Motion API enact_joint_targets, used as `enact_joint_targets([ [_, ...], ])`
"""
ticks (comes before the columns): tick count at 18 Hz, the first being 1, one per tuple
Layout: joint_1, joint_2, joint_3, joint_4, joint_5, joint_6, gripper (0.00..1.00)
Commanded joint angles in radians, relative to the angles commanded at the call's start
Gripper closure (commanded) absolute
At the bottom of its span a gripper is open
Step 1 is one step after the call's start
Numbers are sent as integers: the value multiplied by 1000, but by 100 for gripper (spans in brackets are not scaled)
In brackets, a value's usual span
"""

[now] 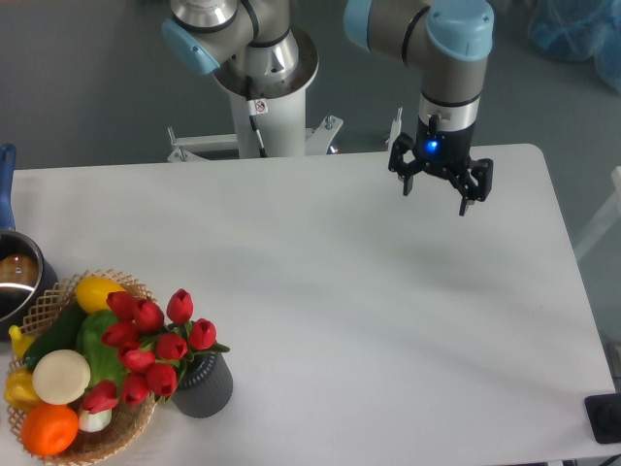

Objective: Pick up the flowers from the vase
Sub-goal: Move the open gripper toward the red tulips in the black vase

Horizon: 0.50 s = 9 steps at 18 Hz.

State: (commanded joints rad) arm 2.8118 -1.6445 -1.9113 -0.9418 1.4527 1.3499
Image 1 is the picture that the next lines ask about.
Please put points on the white frame at right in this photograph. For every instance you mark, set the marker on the white frame at right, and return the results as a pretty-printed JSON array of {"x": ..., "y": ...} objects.
[{"x": 601, "y": 221}]

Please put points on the orange fruit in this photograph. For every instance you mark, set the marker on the orange fruit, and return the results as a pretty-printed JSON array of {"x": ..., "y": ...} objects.
[{"x": 49, "y": 429}]

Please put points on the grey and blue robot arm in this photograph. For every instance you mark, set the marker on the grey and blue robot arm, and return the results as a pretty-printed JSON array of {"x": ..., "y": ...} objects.
[{"x": 448, "y": 41}]

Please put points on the blue handled saucepan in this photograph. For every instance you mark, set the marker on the blue handled saucepan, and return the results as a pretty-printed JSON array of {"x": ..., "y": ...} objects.
[{"x": 25, "y": 273}]

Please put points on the dark green cucumber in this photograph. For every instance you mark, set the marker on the dark green cucumber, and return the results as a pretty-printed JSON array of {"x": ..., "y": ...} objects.
[{"x": 62, "y": 334}]

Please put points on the yellow banana tip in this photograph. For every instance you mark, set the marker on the yellow banana tip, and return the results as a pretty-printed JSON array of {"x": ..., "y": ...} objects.
[{"x": 20, "y": 342}]

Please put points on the yellow bell pepper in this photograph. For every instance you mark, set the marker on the yellow bell pepper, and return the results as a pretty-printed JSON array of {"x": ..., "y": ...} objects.
[{"x": 19, "y": 391}]

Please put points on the blue plastic bag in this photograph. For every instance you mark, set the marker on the blue plastic bag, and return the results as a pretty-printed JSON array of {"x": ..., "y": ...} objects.
[{"x": 574, "y": 31}]

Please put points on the green bok choy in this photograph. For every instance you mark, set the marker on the green bok choy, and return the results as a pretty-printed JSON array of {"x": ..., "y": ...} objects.
[{"x": 106, "y": 371}]

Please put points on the yellow squash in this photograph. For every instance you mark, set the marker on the yellow squash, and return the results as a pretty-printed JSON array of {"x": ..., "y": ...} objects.
[{"x": 92, "y": 293}]

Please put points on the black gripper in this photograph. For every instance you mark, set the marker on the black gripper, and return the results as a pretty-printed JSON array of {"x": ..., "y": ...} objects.
[{"x": 446, "y": 155}]

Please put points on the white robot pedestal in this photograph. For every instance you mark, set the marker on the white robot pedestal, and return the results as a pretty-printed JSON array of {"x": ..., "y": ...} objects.
[{"x": 267, "y": 90}]

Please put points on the red tulip bouquet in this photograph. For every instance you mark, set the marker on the red tulip bouquet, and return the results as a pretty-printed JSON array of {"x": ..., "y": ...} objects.
[{"x": 157, "y": 349}]

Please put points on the woven wicker basket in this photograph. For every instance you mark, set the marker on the woven wicker basket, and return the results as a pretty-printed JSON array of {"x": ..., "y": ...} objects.
[{"x": 127, "y": 422}]

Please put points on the dark grey ribbed vase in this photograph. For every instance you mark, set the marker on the dark grey ribbed vase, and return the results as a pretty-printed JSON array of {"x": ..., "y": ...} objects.
[{"x": 206, "y": 388}]

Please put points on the black device at table edge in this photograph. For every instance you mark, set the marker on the black device at table edge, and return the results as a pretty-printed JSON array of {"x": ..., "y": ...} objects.
[{"x": 604, "y": 416}]

